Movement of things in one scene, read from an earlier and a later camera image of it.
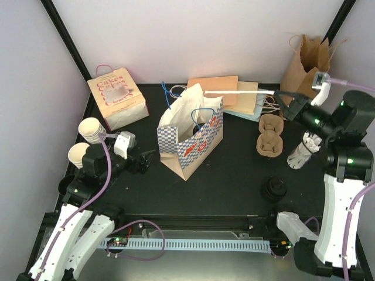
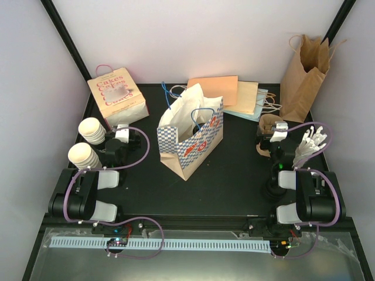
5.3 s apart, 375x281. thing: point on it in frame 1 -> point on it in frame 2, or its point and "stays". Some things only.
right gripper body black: (302, 117) -> (265, 137)
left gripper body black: (135, 168) -> (134, 143)
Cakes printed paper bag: (116, 97) stays
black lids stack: (273, 189) stays
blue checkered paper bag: (191, 127) stays
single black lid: (196, 129) stays
